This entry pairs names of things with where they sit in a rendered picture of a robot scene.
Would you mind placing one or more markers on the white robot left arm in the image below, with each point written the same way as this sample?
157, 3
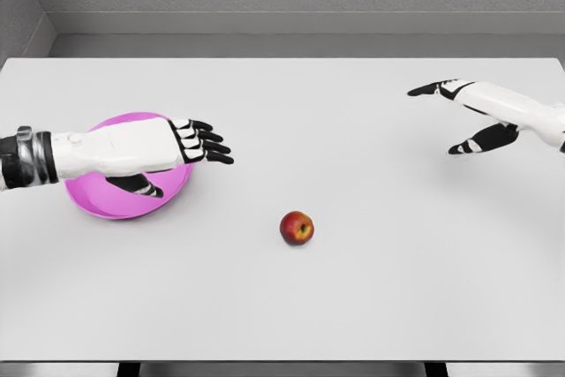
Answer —
39, 156

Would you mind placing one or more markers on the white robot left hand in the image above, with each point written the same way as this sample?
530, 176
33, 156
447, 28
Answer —
141, 147

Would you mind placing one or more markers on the pink plate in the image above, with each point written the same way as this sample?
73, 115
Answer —
176, 187

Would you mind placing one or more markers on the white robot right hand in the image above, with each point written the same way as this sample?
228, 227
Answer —
499, 101

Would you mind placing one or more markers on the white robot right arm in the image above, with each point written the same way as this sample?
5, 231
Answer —
558, 127

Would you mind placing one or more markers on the red apple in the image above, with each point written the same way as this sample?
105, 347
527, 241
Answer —
296, 228

